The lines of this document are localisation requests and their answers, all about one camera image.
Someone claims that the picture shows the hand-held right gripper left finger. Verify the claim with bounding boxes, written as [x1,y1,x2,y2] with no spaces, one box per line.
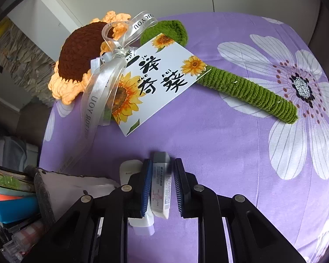
[23,159,152,263]

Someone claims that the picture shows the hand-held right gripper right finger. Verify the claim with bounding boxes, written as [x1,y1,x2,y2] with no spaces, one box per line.
[173,158,308,263]

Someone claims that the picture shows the white glue tube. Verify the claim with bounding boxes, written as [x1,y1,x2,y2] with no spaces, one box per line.
[149,151,171,220]

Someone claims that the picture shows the grey clay pen holder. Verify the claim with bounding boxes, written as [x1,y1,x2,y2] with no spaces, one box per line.
[25,165,118,226]

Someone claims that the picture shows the blue pen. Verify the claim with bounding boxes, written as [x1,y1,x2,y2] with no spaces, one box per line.
[0,196,41,224]

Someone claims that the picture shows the yellow-green highlighter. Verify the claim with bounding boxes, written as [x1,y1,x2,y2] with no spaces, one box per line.
[0,171,36,194]

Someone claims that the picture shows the orange marker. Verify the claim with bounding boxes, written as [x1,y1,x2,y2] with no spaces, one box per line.
[0,192,26,201]

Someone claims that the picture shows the red pen with clear cap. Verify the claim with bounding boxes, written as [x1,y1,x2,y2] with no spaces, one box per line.
[0,238,26,258]

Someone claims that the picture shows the purple floral tablecloth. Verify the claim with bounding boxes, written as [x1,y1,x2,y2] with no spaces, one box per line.
[40,12,329,263]

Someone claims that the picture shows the white satin ribbon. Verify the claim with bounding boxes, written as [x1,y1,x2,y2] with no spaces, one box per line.
[56,11,159,173]

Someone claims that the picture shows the sunflower print gift card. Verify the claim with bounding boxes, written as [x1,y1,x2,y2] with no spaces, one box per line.
[110,33,211,137]

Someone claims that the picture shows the grey blue cloth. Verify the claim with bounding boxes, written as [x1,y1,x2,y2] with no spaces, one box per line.
[0,134,39,165]

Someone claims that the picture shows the crochet sunflower with green stem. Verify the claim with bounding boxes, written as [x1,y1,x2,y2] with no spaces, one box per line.
[48,11,299,124]

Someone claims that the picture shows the tall stack of papers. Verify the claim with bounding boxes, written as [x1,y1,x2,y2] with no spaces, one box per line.
[0,19,59,107]

